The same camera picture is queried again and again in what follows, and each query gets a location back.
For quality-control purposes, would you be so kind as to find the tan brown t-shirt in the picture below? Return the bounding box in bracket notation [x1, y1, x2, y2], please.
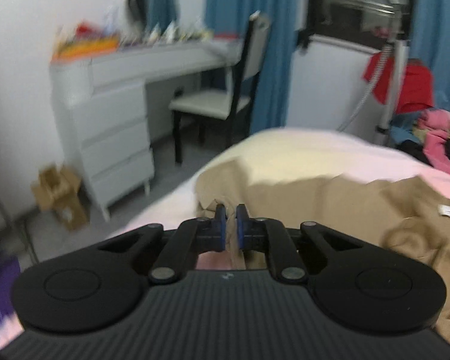
[196, 154, 450, 342]

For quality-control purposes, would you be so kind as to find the pile of mixed clothes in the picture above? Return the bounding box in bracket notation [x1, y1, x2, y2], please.
[389, 108, 450, 175]

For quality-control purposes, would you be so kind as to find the black chair with white seat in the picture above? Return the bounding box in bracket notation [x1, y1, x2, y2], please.
[169, 10, 272, 165]

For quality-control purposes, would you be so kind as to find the cardboard box on floor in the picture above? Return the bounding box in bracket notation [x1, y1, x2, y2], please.
[31, 165, 88, 231]

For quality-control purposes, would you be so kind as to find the white dresser desk with drawers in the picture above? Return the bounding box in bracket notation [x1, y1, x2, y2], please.
[49, 40, 241, 219]

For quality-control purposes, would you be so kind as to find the red garment on tripod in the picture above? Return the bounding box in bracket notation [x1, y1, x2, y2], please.
[372, 57, 434, 114]

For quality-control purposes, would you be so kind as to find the orange box on dresser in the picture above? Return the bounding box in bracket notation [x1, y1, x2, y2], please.
[52, 37, 120, 61]

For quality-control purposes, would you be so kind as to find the blue curtain left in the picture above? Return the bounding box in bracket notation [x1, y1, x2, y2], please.
[205, 0, 298, 134]

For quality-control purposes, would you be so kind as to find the dark window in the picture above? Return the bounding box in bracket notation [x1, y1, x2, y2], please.
[297, 0, 415, 50]

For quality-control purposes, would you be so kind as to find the wavy frame vanity mirror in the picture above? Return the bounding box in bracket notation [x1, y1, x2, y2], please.
[127, 0, 178, 33]

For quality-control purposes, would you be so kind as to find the silver camera tripod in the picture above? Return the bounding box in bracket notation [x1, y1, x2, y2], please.
[337, 0, 414, 146]

